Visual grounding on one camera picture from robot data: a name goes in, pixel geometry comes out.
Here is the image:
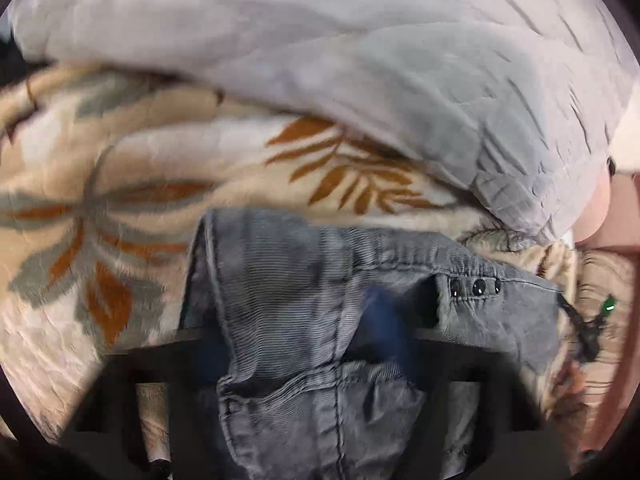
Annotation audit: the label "blue denim pants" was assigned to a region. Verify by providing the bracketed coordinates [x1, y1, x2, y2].
[180, 209, 560, 479]

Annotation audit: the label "striped floral beige pillow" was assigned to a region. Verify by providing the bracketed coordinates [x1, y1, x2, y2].
[551, 250, 639, 441]

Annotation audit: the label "pink bolster cushion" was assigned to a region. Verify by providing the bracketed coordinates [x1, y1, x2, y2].
[573, 174, 639, 254]

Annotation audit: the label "small black object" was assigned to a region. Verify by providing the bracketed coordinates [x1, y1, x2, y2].
[606, 157, 617, 178]

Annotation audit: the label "leaf pattern fleece blanket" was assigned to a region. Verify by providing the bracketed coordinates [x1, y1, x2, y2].
[1, 65, 577, 439]

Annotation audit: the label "grey quilted pillow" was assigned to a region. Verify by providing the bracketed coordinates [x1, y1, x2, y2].
[9, 0, 639, 240]

